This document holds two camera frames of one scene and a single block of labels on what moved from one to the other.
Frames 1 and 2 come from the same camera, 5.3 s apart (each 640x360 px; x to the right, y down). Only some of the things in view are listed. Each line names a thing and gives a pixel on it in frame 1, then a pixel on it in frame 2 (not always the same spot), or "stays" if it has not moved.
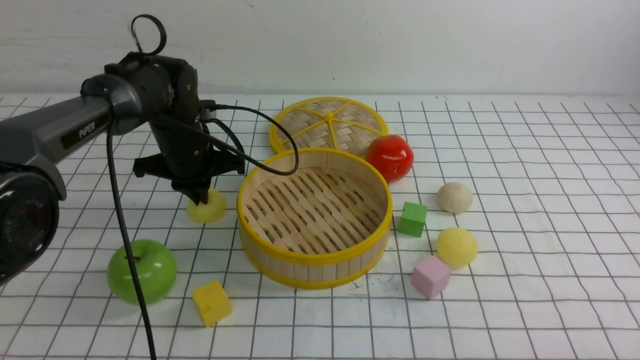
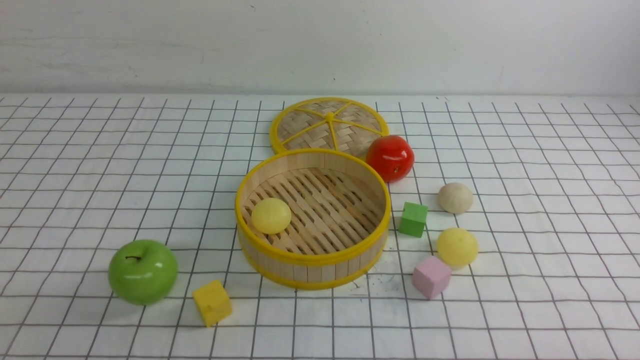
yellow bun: [457, 247] stays
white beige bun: [455, 197] stays
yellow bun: [209, 213] → [271, 215]
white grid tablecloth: [516, 236] stays
